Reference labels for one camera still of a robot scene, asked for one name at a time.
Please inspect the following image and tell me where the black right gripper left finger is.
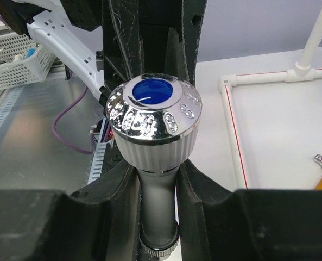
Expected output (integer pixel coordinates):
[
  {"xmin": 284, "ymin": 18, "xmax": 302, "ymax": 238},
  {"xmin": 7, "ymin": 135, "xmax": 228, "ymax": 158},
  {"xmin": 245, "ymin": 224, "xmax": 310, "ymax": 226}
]
[{"xmin": 0, "ymin": 161, "xmax": 139, "ymax": 260}]

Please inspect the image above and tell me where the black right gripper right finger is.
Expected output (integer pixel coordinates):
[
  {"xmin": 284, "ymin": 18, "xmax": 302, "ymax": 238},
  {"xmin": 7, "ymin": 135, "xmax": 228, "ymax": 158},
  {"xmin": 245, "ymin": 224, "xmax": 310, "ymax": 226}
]
[{"xmin": 176, "ymin": 160, "xmax": 322, "ymax": 260}]

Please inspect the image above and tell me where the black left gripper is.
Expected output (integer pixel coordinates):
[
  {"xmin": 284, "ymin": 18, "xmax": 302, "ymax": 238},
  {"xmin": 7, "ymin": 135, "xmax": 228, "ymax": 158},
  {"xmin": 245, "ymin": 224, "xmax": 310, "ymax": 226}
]
[{"xmin": 102, "ymin": 1, "xmax": 207, "ymax": 92}]

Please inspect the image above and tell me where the white chrome knob faucet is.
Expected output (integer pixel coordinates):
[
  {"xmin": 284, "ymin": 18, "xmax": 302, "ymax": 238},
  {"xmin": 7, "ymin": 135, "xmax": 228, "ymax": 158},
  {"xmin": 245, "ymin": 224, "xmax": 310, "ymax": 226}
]
[{"xmin": 105, "ymin": 73, "xmax": 203, "ymax": 260}]

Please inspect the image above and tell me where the white pipe frame rack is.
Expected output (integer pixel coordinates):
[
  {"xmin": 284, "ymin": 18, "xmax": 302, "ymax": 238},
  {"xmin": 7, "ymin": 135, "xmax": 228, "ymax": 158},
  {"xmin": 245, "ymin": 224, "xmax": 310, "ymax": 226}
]
[{"xmin": 218, "ymin": 9, "xmax": 322, "ymax": 190}]

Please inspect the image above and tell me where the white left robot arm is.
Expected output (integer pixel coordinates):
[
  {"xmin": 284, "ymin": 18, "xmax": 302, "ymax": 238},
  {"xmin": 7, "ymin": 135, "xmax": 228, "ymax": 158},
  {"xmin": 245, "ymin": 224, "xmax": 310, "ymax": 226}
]
[{"xmin": 0, "ymin": 0, "xmax": 207, "ymax": 101}]

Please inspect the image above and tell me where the white perforated plastic basket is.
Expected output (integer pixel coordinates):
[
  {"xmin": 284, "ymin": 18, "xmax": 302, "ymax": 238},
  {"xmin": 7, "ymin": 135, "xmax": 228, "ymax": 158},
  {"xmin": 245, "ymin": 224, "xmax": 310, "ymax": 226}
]
[{"xmin": 0, "ymin": 33, "xmax": 55, "ymax": 90}]

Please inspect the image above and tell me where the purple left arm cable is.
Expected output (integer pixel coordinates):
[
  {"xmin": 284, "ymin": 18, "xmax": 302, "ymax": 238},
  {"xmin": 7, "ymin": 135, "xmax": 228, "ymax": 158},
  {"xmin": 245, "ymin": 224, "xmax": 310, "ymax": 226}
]
[{"xmin": 53, "ymin": 86, "xmax": 96, "ymax": 155}]

